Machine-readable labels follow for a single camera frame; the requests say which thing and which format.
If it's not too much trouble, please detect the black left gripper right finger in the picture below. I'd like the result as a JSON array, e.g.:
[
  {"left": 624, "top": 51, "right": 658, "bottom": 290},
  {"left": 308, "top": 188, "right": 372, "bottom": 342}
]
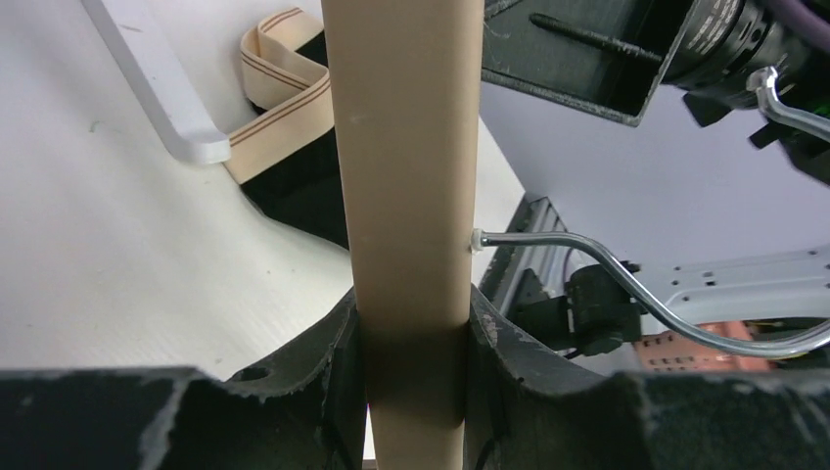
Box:
[{"left": 464, "top": 292, "right": 829, "bottom": 469}]

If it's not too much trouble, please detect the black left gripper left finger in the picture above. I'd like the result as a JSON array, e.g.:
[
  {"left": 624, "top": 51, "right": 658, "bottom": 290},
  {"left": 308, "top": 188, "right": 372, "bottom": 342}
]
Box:
[{"left": 1, "top": 294, "right": 367, "bottom": 469}]

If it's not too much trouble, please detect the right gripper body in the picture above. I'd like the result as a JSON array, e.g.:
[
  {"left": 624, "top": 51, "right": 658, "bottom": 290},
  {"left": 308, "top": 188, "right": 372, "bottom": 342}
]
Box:
[{"left": 482, "top": 0, "right": 698, "bottom": 126}]

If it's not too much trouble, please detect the black underwear white waistband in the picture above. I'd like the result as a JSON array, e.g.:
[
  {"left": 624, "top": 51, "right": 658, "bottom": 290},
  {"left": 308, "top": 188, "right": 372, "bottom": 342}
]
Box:
[{"left": 224, "top": 7, "right": 348, "bottom": 248}]

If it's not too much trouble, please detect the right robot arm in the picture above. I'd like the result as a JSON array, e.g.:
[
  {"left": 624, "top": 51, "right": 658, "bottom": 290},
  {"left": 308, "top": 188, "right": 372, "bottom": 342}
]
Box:
[{"left": 464, "top": 1, "right": 829, "bottom": 469}]

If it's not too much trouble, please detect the white right pole base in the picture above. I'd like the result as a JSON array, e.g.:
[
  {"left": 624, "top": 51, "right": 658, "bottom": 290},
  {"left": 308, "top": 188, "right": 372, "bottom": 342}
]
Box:
[{"left": 82, "top": 0, "right": 231, "bottom": 165}]

